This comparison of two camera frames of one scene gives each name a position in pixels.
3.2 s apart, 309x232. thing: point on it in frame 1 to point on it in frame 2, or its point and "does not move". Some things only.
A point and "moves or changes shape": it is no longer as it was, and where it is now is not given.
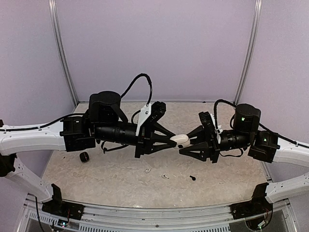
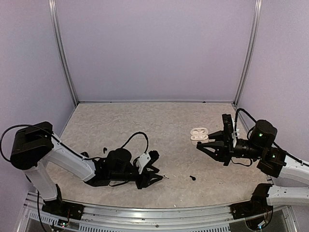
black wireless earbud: [193, 178] does not move
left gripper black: [147, 136] to [145, 181]
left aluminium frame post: [53, 13] does not move
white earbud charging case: [181, 139] moves or changes shape
